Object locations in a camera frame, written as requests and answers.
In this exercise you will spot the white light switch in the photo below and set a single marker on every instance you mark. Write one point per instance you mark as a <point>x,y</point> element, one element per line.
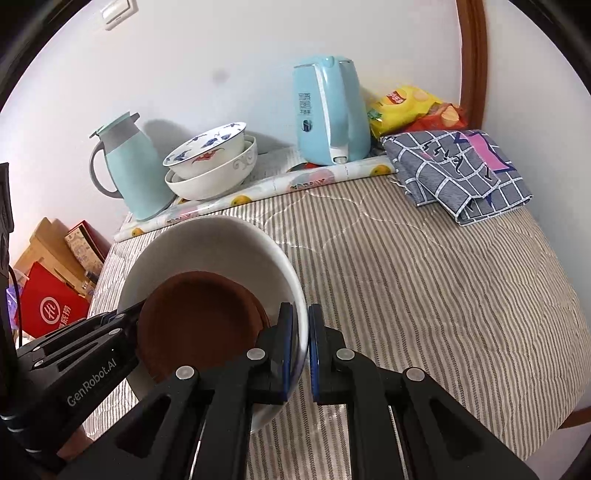
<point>121,8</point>

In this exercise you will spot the brown plate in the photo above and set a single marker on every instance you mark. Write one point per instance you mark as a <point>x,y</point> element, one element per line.
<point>198,323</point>

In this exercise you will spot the patterned gift box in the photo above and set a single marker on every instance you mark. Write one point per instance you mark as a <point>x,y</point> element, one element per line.
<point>85,251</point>

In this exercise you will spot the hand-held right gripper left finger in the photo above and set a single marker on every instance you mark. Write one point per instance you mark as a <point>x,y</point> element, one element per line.
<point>287,350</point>

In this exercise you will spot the light blue electric kettle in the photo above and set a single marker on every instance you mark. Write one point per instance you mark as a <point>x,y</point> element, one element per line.
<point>318,129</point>

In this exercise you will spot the wooden bed frame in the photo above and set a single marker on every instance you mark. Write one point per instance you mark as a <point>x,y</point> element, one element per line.
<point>576,419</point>

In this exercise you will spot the fruit print table mat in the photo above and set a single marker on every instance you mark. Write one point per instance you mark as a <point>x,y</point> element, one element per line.
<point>277,184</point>

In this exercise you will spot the red paper bag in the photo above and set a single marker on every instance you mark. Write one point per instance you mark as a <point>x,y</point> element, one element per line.
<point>51,300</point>

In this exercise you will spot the wooden door frame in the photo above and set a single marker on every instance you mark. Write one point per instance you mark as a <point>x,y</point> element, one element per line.
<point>473,55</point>

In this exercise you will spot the red chips bag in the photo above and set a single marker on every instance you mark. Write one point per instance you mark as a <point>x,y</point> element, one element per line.
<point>448,117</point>

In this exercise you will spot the light blue thermos jug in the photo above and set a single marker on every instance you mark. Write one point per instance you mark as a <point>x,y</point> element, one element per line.
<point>134,175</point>

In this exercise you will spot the grey checked cloth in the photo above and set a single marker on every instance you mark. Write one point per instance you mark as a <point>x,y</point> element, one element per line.
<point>438,170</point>

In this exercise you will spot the large white bowl grey pattern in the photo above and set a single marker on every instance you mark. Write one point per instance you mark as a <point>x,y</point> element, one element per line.
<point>207,185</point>

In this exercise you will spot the cardboard box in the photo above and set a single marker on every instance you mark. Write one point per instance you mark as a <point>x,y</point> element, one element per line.
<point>46,244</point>

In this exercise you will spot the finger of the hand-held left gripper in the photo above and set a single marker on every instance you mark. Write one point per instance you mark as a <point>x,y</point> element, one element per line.
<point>83,344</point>
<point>115,316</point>

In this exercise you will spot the plain white bowl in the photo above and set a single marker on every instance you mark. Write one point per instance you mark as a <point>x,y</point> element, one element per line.
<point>207,244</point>

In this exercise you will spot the yellow chips bag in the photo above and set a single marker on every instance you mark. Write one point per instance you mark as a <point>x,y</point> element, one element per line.
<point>401,110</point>

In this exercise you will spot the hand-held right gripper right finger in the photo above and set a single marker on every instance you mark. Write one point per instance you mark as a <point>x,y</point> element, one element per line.
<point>315,350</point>

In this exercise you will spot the small white bowl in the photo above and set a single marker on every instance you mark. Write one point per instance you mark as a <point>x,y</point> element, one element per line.
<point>250,147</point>

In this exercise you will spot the blue floral patterned bowl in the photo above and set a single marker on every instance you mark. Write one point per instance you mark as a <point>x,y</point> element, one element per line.
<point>207,159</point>

